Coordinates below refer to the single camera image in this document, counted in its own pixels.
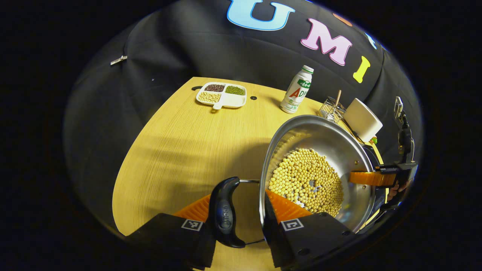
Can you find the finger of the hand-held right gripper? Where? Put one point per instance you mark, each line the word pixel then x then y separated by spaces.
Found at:
pixel 365 178

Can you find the white toaster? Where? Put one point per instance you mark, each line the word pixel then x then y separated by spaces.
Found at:
pixel 361 118

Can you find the metal cloth clip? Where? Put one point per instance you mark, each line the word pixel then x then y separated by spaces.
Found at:
pixel 118 60

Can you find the white divided bean dish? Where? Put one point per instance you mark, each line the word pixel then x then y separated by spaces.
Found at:
pixel 233 101

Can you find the black backdrop cloth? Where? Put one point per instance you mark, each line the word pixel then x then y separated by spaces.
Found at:
pixel 180 45

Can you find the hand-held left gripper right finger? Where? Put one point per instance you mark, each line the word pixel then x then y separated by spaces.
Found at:
pixel 301 241

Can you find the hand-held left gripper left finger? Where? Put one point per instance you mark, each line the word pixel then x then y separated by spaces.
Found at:
pixel 169 235

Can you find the pile of soybeans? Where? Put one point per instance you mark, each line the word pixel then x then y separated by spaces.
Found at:
pixel 305 180

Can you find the wooden stick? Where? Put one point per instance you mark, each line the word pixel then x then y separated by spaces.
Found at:
pixel 337 98

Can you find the white drink bottle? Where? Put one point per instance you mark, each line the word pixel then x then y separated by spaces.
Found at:
pixel 297 92

